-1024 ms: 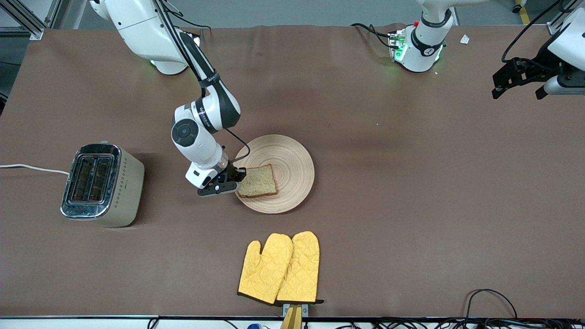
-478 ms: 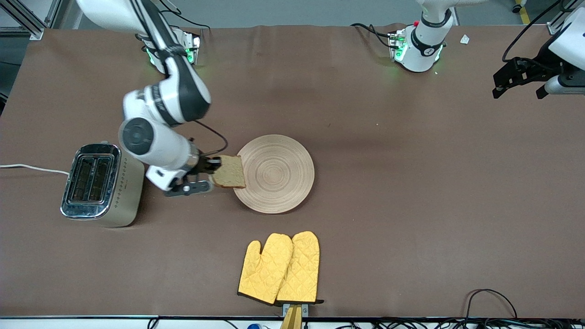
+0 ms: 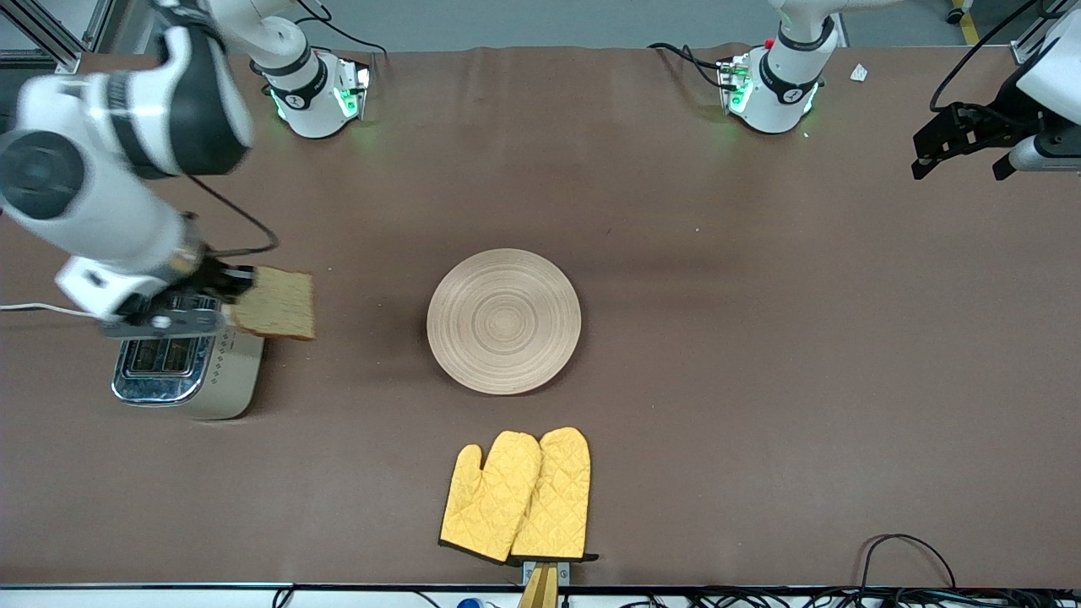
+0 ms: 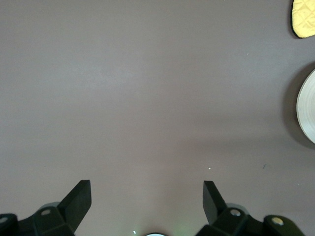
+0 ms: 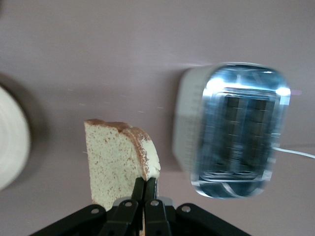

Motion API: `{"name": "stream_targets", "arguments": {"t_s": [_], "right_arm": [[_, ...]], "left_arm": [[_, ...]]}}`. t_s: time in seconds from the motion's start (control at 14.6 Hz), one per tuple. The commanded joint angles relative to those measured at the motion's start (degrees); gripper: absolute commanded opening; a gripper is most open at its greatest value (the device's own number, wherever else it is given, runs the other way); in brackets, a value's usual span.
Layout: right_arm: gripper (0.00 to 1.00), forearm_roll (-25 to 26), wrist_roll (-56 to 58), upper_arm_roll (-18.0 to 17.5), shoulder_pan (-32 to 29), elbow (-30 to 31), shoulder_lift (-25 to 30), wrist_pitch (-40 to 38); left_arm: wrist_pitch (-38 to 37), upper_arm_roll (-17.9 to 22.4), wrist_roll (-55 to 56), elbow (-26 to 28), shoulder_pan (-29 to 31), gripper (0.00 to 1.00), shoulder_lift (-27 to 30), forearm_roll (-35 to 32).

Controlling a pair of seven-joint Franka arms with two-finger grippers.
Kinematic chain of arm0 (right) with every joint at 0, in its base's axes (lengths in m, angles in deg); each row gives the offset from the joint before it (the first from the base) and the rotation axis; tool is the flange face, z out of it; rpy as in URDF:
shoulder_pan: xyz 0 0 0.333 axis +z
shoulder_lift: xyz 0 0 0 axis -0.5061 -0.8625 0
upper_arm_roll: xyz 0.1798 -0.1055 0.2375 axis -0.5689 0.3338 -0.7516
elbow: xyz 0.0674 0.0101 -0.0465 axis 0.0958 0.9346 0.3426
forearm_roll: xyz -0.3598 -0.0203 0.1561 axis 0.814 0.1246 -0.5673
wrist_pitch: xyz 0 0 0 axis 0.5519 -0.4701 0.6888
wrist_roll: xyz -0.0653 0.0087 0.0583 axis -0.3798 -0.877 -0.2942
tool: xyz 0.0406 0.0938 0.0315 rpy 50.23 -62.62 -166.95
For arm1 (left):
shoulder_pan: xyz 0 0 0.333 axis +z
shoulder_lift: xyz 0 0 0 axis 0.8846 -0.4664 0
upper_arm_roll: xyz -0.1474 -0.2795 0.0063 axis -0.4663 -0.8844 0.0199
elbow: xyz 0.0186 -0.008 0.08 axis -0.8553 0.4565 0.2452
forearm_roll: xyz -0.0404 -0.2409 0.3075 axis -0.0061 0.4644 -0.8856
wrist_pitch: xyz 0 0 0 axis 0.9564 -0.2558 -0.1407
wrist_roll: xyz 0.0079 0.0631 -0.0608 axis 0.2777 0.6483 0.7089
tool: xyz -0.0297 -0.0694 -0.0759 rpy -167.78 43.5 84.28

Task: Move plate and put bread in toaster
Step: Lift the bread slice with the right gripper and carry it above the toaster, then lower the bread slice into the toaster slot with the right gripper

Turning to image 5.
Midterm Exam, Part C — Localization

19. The white toaster power cord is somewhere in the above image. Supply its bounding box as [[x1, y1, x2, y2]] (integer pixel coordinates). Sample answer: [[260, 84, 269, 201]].
[[271, 146, 315, 159]]

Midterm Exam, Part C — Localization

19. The brown-crust bread slice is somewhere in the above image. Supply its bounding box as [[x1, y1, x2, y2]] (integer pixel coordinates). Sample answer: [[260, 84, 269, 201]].
[[84, 118, 162, 212]]

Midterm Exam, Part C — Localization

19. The round wooden plate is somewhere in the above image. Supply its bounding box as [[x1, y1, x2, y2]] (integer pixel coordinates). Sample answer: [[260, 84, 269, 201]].
[[0, 85, 32, 191]]

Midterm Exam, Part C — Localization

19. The brown table mat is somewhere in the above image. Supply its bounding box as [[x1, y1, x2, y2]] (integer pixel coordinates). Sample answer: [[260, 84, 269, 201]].
[[0, 0, 315, 236]]

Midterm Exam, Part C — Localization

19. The beige chrome two-slot toaster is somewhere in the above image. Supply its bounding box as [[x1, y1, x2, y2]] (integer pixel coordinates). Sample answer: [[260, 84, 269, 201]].
[[171, 61, 292, 200]]

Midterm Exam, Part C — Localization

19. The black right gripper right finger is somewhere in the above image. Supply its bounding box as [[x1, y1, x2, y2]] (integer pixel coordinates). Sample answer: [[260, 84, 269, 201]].
[[143, 177, 253, 236]]

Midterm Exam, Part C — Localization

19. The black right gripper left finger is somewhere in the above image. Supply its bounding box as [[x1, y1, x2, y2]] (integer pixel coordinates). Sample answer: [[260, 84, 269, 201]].
[[29, 177, 146, 236]]

